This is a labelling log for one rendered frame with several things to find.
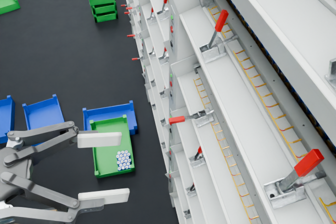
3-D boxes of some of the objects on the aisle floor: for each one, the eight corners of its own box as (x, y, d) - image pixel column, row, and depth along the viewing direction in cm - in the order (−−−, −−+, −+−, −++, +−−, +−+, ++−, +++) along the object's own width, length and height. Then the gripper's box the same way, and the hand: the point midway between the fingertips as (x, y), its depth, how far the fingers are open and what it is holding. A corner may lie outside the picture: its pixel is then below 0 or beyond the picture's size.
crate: (86, 143, 167) (83, 135, 161) (85, 116, 180) (82, 108, 174) (138, 134, 171) (137, 125, 165) (133, 108, 184) (132, 100, 178)
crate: (135, 171, 155) (134, 167, 148) (97, 178, 152) (94, 175, 145) (127, 119, 168) (126, 114, 160) (91, 125, 165) (89, 120, 158)
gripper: (-20, 130, 49) (115, 125, 56) (-59, 278, 35) (130, 246, 41) (-32, 99, 44) (119, 97, 51) (-84, 258, 29) (137, 226, 36)
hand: (109, 166), depth 45 cm, fingers open, 9 cm apart
